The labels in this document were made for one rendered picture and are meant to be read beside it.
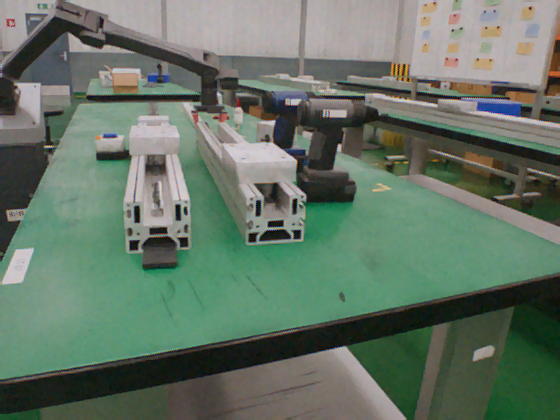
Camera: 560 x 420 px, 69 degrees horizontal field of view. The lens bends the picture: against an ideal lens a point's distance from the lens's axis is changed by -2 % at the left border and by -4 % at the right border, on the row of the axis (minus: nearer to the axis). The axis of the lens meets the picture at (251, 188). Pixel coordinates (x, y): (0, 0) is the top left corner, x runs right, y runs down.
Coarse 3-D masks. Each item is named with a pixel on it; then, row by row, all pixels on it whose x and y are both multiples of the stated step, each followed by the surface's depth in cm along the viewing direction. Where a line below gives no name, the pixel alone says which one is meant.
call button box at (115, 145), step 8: (120, 136) 127; (96, 144) 121; (104, 144) 121; (112, 144) 122; (120, 144) 122; (96, 152) 122; (104, 152) 122; (112, 152) 122; (120, 152) 123; (128, 152) 126
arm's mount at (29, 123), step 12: (24, 84) 150; (36, 84) 151; (24, 96) 147; (36, 96) 149; (24, 108) 145; (36, 108) 146; (0, 120) 141; (12, 120) 142; (24, 120) 143; (36, 120) 144; (0, 132) 139; (12, 132) 141; (24, 132) 142; (36, 132) 143
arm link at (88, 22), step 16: (48, 16) 116; (64, 16) 113; (80, 16) 116; (96, 16) 120; (32, 32) 120; (48, 32) 117; (64, 32) 117; (96, 32) 118; (16, 48) 125; (32, 48) 122; (16, 64) 127; (0, 80) 129
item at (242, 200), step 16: (208, 128) 131; (224, 128) 131; (208, 144) 112; (208, 160) 113; (224, 176) 88; (224, 192) 89; (240, 192) 72; (256, 192) 69; (272, 192) 79; (288, 192) 70; (240, 208) 73; (256, 208) 71; (272, 208) 73; (288, 208) 70; (304, 208) 70; (240, 224) 73; (256, 224) 69; (272, 224) 71; (288, 224) 70; (256, 240) 70; (272, 240) 70; (288, 240) 71
